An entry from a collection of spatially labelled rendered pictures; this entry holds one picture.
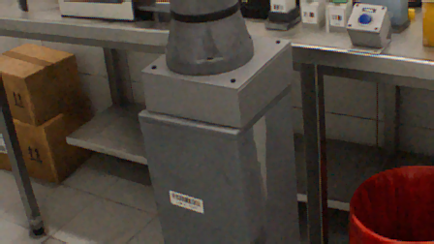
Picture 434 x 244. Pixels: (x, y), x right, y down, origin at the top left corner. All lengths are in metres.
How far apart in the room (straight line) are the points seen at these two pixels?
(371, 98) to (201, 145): 1.13
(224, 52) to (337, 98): 1.17
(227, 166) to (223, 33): 0.21
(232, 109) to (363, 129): 1.21
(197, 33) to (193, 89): 0.09
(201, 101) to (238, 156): 0.11
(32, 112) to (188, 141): 1.57
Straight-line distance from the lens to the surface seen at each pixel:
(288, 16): 1.43
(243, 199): 1.09
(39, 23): 1.82
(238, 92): 1.00
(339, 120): 2.21
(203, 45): 1.04
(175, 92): 1.07
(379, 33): 1.27
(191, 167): 1.11
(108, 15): 1.67
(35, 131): 2.66
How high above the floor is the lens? 1.35
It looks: 26 degrees down
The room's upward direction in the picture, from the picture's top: 5 degrees counter-clockwise
